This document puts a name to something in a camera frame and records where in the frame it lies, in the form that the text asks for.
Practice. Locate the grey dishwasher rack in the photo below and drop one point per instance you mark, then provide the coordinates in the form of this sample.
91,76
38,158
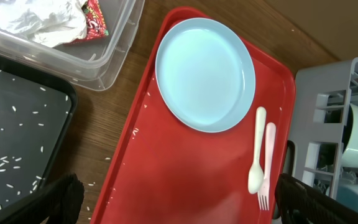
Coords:
323,97

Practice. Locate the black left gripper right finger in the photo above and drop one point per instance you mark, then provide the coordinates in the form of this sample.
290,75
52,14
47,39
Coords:
299,203

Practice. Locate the red plastic tray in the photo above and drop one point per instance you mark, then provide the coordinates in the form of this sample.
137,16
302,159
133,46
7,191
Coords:
165,172

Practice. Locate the clear plastic bin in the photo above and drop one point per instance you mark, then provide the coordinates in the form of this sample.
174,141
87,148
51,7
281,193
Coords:
93,64

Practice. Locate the light blue plate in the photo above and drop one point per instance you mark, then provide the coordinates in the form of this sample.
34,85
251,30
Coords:
205,75

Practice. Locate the red snack wrapper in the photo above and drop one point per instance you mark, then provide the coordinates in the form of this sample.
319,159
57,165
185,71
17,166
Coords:
96,26

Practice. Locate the white crumpled tissue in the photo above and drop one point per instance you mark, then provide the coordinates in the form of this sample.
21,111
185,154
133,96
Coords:
47,22

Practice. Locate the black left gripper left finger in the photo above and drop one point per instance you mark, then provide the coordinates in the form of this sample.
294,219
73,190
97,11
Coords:
58,202

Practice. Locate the black waste tray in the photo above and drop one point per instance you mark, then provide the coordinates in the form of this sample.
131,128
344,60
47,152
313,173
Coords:
20,133

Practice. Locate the pink plastic fork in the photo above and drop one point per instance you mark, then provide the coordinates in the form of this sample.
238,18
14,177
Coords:
263,193

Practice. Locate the cream plastic spoon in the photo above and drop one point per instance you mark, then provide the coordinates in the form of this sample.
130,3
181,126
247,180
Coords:
256,174

